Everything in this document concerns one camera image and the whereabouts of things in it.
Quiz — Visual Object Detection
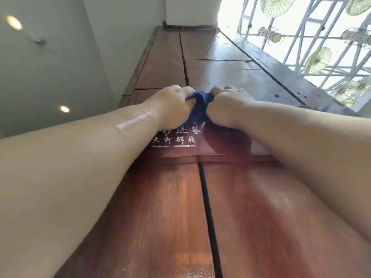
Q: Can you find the brown wooden plank panel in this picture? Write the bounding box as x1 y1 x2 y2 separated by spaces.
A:
54 25 371 278

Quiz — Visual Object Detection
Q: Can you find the red sign with white lettering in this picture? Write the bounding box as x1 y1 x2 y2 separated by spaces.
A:
144 121 279 166

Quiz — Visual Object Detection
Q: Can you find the person's left forearm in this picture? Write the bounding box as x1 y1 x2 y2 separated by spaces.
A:
0 101 163 278

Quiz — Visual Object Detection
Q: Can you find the person's right hand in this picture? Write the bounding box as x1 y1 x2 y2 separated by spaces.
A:
205 85 257 130

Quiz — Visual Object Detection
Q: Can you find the group of green paper umbrellas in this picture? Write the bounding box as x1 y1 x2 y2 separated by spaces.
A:
257 0 371 108

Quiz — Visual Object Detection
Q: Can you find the person's left hand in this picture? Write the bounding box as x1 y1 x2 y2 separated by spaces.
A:
151 85 197 132

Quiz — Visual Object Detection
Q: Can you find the weathered grey wooden beam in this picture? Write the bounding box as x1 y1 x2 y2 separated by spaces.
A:
218 28 358 114

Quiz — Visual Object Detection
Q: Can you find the person's right forearm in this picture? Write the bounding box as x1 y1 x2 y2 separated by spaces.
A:
232 100 371 259

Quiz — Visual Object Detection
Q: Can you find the blue cloth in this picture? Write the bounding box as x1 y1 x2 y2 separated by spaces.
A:
184 91 215 127

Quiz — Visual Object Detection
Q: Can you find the white window lattice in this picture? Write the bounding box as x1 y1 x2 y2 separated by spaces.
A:
235 0 371 109

